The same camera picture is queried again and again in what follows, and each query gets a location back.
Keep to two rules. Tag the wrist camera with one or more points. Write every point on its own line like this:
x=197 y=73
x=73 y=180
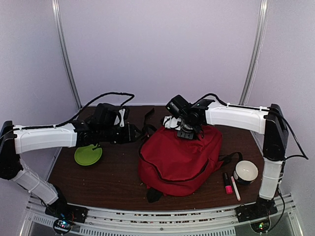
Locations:
x=122 y=116
x=170 y=122

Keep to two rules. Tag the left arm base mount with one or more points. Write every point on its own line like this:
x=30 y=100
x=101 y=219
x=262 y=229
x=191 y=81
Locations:
x=76 y=214

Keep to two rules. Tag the pink white pen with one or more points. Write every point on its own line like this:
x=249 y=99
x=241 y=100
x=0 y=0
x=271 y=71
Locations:
x=235 y=189

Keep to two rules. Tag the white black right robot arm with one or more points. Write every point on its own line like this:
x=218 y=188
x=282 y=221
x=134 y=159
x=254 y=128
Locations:
x=191 y=119

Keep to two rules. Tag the red student backpack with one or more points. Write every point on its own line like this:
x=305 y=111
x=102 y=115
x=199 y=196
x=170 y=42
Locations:
x=170 y=165

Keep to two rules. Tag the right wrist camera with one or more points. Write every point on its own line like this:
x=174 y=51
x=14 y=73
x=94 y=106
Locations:
x=170 y=122

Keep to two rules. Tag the pink black highlighter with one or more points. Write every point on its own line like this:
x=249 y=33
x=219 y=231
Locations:
x=227 y=184

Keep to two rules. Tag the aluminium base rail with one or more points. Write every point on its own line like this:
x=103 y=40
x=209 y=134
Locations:
x=221 y=221

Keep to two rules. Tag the right aluminium corner post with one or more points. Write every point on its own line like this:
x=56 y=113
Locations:
x=258 y=42

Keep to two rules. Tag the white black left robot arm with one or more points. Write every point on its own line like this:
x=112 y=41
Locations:
x=107 y=124

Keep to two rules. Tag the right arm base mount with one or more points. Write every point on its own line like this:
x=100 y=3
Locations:
x=254 y=211

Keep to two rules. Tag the aluminium corner post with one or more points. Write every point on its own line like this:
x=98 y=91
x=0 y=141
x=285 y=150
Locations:
x=258 y=42
x=65 y=56

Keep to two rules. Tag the left aluminium corner post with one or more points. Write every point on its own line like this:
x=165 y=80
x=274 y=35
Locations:
x=65 y=56

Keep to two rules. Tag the white dark bowl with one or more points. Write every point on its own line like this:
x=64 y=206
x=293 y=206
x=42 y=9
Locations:
x=245 y=172

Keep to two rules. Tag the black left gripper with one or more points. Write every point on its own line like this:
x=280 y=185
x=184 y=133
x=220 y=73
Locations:
x=130 y=136

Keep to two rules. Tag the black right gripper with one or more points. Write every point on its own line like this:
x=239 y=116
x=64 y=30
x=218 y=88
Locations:
x=189 y=135

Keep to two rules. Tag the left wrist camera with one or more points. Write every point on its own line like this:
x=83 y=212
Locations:
x=122 y=116

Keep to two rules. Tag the green plate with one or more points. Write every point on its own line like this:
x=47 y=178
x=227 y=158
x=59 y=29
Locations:
x=88 y=155

